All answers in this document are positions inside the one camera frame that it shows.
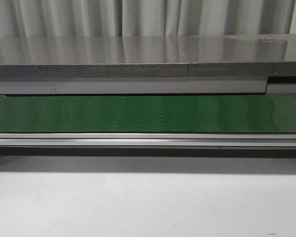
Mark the green conveyor belt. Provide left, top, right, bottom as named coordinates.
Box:
left=0, top=95, right=296, bottom=133

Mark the grey speckled stone counter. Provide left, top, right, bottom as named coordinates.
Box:
left=0, top=34, right=296, bottom=96

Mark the white pleated curtain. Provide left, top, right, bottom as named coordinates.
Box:
left=0, top=0, right=295, bottom=38

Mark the aluminium conveyor frame rail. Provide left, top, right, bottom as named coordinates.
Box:
left=0, top=133, right=296, bottom=149

